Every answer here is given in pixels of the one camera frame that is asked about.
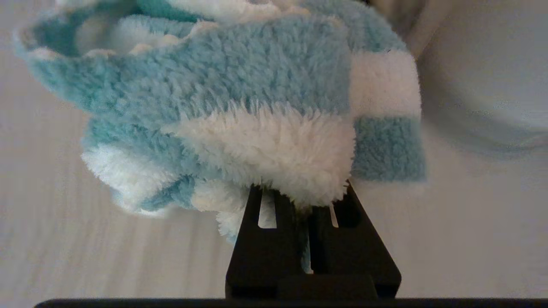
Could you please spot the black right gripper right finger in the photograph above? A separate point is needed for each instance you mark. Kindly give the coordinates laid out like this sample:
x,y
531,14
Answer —
x,y
355,252

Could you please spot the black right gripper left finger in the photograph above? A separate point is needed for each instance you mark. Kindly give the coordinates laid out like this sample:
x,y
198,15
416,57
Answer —
x,y
261,256

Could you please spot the green white striped towel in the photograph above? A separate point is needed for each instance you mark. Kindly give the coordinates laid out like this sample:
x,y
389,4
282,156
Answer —
x,y
257,107

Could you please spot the white electric kettle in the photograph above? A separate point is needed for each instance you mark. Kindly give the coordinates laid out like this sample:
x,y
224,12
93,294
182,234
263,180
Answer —
x,y
488,72

